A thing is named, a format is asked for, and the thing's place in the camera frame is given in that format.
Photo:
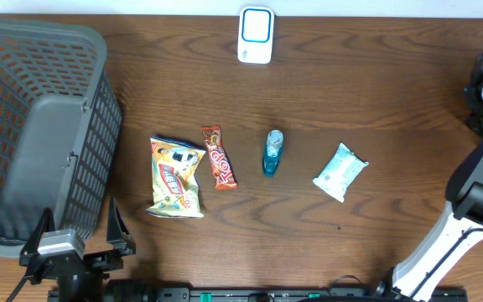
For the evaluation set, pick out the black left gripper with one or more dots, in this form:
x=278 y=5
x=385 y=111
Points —
x=117 y=247

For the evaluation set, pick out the yellow snack bag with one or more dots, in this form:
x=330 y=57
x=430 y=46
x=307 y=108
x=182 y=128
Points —
x=175 y=189

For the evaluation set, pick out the red chocolate bar wrapper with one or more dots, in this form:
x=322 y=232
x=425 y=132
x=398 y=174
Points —
x=219 y=162

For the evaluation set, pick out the teal mouthwash bottle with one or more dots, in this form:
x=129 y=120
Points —
x=272 y=152

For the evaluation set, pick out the white teal wipes pack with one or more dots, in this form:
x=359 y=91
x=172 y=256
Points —
x=339 y=173

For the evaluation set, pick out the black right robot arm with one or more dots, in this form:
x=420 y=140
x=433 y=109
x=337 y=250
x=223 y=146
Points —
x=458 y=229

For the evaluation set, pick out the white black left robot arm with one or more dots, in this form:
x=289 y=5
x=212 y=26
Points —
x=85 y=287

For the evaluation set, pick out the white barcode scanner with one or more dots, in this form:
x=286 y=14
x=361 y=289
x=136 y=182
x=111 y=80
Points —
x=255 y=35

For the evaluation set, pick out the grey plastic basket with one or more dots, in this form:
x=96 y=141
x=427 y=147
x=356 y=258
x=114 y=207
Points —
x=59 y=128

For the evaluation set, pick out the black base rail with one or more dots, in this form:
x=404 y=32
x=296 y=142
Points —
x=269 y=295

